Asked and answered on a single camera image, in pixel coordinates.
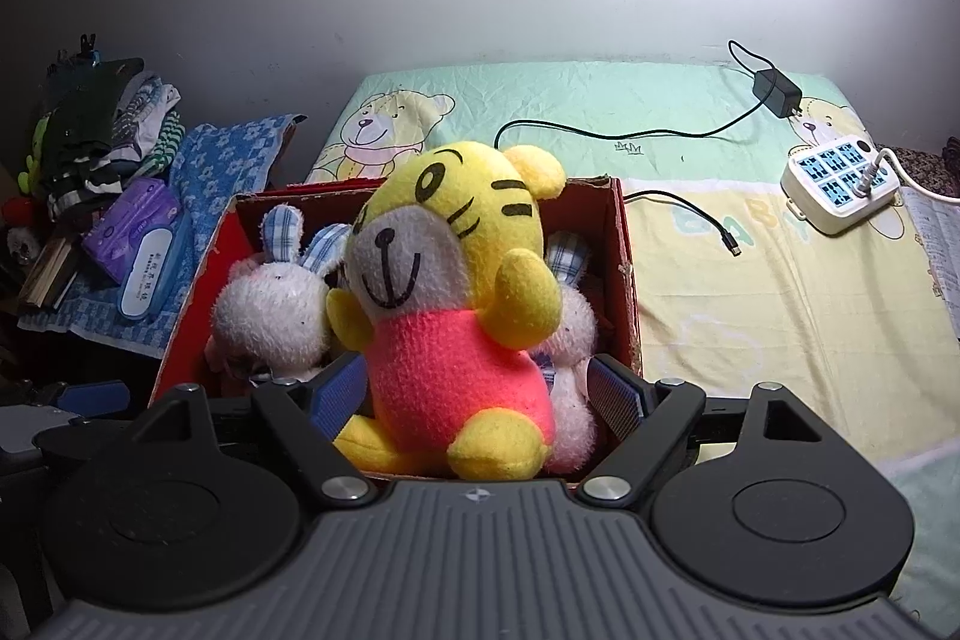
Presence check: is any black power adapter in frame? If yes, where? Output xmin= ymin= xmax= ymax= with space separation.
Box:
xmin=752 ymin=67 xmax=802 ymax=119

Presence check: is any pile of folded clothes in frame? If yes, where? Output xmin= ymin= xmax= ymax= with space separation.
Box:
xmin=18 ymin=34 xmax=185 ymax=226

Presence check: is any blue white checkered towel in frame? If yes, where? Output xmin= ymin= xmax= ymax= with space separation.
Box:
xmin=18 ymin=113 xmax=302 ymax=359

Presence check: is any white plush bunny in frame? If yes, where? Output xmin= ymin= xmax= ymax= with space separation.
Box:
xmin=205 ymin=203 xmax=350 ymax=381
xmin=530 ymin=232 xmax=597 ymax=476

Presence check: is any purple tissue pack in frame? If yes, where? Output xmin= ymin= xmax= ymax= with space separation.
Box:
xmin=82 ymin=177 xmax=181 ymax=284

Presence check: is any black charger cable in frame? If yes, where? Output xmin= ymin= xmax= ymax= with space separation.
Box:
xmin=493 ymin=38 xmax=775 ymax=259

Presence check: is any baby bear print mat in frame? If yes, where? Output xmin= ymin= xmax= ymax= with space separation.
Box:
xmin=308 ymin=62 xmax=958 ymax=633

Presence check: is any white thick power cable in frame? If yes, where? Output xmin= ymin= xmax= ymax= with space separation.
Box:
xmin=854 ymin=146 xmax=960 ymax=206

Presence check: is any red cardboard box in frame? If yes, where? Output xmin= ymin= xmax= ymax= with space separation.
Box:
xmin=148 ymin=175 xmax=646 ymax=484

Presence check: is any patterned brown cloth cabinet top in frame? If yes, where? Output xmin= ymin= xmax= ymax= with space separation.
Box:
xmin=893 ymin=138 xmax=958 ymax=198

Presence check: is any white blue wet wipes pack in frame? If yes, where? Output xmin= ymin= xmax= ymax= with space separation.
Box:
xmin=117 ymin=216 xmax=190 ymax=321

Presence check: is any white power strip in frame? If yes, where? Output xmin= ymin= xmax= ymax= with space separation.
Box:
xmin=779 ymin=135 xmax=900 ymax=236

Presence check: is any yellow tiger plush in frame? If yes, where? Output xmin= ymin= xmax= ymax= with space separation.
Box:
xmin=325 ymin=142 xmax=566 ymax=481

